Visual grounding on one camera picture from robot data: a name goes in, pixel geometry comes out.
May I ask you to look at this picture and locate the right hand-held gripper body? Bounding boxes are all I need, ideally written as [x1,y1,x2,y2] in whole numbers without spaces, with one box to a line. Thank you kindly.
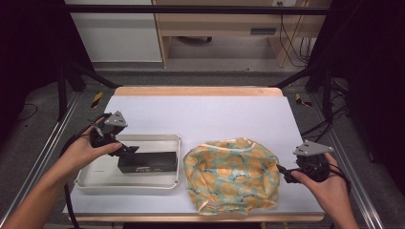
[292,139,335,183]

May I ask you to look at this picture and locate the white table mat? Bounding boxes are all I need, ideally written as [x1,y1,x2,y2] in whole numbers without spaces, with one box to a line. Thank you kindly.
[62,94,326,216]

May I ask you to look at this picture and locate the right hand-held gripper cable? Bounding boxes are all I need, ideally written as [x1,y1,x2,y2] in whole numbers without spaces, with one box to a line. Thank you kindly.
[327,160,352,194]

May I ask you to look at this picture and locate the black floor cables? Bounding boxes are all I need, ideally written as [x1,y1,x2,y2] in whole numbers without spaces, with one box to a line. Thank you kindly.
[300,79,352,155]

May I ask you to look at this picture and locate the black rectangular box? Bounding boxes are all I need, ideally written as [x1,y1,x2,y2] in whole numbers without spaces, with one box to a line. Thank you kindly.
[117,151,179,175]

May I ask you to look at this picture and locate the person's left hand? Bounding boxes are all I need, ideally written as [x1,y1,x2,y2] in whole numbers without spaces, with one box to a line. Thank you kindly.
[58,116,123,179]

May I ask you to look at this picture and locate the white plastic tray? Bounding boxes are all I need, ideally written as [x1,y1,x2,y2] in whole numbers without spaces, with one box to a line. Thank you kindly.
[74,133,182,196]

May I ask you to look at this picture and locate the aluminium floor rail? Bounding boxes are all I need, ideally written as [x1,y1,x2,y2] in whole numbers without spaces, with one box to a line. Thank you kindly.
[0,91,81,220]
[309,93,386,229]

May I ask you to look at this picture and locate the black curtain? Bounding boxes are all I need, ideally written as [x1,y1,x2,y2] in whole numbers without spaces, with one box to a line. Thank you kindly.
[307,0,405,195]
[0,0,95,146]

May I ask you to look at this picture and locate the black metal stand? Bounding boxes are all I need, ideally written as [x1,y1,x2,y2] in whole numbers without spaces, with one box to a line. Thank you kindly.
[270,60,335,122]
[56,59,123,122]

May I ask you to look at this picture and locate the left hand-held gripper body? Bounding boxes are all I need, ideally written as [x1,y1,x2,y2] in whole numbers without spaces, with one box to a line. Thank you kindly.
[89,110,129,149]

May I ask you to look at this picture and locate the floral fabric bag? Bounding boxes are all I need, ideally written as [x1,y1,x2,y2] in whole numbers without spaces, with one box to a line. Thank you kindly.
[182,136,282,217]

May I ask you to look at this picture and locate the black frame crossbeam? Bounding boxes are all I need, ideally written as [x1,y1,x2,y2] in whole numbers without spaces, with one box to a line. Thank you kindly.
[63,4,330,16]

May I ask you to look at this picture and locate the light wooden desk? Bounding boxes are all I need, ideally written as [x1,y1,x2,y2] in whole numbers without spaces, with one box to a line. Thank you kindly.
[152,0,332,69]

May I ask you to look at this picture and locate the white cabinet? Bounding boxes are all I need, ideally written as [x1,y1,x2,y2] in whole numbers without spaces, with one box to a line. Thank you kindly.
[64,0,163,64]

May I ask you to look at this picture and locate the yellow-black tape strip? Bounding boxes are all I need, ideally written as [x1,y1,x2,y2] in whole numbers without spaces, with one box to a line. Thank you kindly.
[91,91,105,110]
[294,93,314,109]

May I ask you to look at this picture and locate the wooden table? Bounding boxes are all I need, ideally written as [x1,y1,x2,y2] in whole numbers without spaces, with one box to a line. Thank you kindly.
[67,85,326,223]

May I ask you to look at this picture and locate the person's right hand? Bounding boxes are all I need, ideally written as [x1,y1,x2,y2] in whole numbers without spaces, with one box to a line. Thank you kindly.
[290,152,351,218]

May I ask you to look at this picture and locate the thin black floor cable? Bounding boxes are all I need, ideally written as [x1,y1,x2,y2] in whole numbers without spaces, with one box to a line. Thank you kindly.
[17,102,39,123]

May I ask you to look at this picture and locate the black hanging desk cables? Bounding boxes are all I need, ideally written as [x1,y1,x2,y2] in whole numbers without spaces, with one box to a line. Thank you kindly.
[277,1,315,69]

